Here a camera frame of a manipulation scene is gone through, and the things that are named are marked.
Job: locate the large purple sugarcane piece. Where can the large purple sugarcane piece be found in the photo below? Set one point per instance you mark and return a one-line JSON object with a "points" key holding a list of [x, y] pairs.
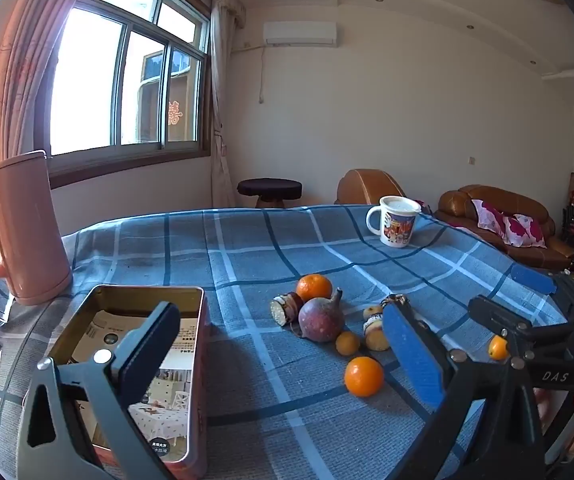
{"points": [[284, 310]]}

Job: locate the round dark stool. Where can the round dark stool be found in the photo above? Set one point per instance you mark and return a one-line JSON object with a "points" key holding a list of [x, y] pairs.
{"points": [[269, 188]]}

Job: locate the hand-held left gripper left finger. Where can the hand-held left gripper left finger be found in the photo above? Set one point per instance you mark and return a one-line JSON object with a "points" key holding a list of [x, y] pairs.
{"points": [[149, 355]]}

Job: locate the wide pink curtain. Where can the wide pink curtain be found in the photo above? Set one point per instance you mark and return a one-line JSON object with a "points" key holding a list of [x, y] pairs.
{"points": [[22, 60]]}

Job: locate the short sugarcane piece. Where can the short sugarcane piece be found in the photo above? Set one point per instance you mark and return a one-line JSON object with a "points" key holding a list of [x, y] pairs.
{"points": [[373, 320]]}

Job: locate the white printed mug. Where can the white printed mug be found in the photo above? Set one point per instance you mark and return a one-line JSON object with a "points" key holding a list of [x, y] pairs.
{"points": [[397, 230]]}

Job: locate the red window decal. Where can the red window decal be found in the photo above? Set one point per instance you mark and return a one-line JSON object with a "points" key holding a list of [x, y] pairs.
{"points": [[174, 112]]}

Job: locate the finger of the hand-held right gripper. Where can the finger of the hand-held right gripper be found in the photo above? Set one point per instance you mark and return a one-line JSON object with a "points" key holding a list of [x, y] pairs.
{"points": [[497, 317], [532, 277]]}

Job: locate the person's right hand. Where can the person's right hand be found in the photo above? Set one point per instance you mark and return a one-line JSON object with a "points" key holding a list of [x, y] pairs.
{"points": [[545, 410]]}

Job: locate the narrow pink curtain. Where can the narrow pink curtain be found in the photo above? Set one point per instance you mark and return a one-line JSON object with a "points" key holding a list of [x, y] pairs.
{"points": [[222, 110]]}

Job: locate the orange mandarin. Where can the orange mandarin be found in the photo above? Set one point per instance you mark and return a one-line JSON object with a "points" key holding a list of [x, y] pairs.
{"points": [[364, 376], [313, 287]]}

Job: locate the small orange kumquat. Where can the small orange kumquat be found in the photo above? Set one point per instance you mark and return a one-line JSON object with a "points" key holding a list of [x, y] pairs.
{"points": [[498, 347]]}

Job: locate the pink tin box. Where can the pink tin box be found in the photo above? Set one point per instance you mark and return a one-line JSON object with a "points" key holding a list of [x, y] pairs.
{"points": [[117, 317]]}

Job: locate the small brown longan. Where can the small brown longan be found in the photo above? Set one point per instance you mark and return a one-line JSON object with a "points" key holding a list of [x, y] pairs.
{"points": [[348, 344]]}

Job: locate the brown leather armchair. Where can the brown leather armchair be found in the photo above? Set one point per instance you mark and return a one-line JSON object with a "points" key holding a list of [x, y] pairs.
{"points": [[367, 187]]}

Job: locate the pink floral cloth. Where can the pink floral cloth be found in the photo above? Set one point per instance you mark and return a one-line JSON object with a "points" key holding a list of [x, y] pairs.
{"points": [[517, 227]]}

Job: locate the pink electric kettle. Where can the pink electric kettle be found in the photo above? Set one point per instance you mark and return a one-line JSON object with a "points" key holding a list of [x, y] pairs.
{"points": [[22, 230]]}

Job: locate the brown leather sofa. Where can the brown leather sofa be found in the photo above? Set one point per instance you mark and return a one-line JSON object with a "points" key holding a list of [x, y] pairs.
{"points": [[467, 205]]}

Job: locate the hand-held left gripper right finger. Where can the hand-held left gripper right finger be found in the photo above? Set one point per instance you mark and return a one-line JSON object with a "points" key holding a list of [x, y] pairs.
{"points": [[412, 355]]}

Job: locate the large brown longan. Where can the large brown longan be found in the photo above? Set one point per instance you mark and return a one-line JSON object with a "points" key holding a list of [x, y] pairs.
{"points": [[378, 342]]}

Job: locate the blue checked tablecloth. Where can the blue checked tablecloth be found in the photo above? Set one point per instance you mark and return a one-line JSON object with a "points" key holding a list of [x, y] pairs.
{"points": [[247, 240]]}

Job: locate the purple round fruit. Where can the purple round fruit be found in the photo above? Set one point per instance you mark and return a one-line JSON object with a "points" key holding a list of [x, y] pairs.
{"points": [[319, 320]]}

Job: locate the sliding glass window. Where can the sliding glass window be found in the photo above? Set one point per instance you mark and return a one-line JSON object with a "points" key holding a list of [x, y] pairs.
{"points": [[92, 85]]}

